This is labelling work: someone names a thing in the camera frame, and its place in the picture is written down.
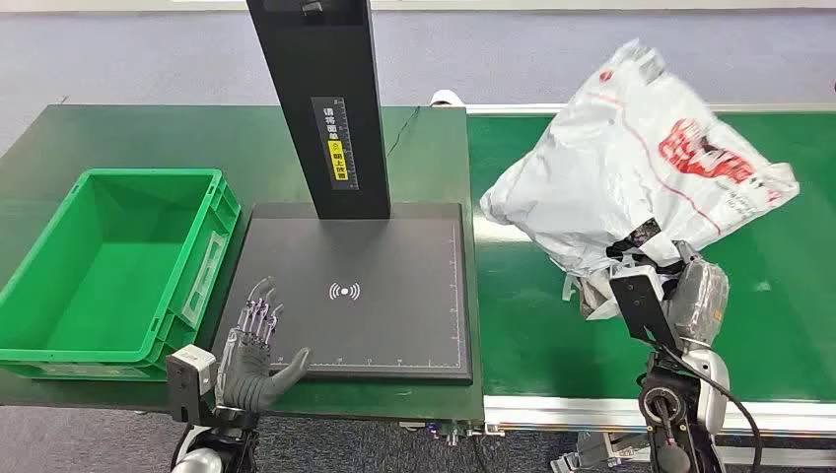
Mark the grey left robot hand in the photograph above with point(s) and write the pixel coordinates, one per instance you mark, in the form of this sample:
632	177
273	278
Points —
245	382

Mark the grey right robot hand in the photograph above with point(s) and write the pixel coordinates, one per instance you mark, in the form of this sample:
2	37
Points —
700	300

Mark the white plastic mail package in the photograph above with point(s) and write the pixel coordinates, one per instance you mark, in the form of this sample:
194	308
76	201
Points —
620	170

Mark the black weighing platform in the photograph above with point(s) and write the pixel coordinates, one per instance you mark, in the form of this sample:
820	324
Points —
392	313

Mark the green plastic basket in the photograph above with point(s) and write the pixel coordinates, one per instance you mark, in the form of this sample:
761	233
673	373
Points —
111	274

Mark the green conveyor belt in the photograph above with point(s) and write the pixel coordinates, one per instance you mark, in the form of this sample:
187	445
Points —
771	313

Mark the metal connectors under table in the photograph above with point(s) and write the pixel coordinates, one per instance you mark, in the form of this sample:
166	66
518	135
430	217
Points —
451	432

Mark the black yellow ruler label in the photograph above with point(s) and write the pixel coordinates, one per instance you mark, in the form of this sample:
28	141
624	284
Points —
336	143

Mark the black scanner column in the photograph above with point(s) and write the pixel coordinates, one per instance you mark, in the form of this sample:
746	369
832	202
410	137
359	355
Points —
320	85

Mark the white conveyor roller end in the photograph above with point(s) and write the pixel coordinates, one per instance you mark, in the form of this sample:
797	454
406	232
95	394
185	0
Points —
447	98

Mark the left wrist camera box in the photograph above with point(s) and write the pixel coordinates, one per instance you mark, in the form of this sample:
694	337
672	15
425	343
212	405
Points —
189	378

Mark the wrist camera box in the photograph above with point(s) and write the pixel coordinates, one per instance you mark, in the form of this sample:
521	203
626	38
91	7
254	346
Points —
189	378
643	303

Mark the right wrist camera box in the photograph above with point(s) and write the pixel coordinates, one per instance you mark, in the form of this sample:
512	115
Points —
643	303

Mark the silver conveyor frame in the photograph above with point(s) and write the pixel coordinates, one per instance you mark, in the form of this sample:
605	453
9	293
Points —
555	412

